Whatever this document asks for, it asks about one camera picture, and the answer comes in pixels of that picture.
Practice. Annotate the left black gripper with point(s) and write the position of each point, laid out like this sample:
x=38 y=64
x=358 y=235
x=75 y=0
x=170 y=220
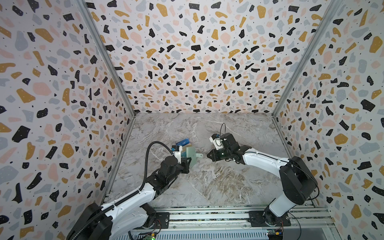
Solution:
x=185 y=161

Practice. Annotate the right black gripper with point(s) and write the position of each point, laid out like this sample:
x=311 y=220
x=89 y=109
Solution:
x=219 y=153

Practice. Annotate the green card holder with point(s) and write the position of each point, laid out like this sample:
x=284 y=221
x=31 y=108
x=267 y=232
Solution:
x=191 y=153

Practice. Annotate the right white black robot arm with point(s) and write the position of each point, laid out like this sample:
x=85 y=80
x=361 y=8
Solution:
x=298 y=182

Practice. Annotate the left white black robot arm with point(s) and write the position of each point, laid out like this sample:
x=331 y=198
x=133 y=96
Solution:
x=132 y=211

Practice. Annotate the dark blue credit card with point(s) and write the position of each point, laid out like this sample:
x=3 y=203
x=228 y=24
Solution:
x=183 y=142

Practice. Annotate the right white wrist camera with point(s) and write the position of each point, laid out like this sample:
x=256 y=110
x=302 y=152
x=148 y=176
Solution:
x=216 y=140

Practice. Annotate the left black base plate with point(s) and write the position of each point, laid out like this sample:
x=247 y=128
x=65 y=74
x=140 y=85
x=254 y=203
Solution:
x=153 y=221

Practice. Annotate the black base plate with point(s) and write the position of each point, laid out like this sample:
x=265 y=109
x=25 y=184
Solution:
x=268 y=219
x=153 y=221

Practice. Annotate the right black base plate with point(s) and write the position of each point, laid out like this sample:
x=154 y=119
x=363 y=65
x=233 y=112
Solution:
x=268 y=219

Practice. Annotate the aluminium rail frame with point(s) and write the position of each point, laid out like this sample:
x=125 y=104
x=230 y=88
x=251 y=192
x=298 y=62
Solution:
x=231 y=223

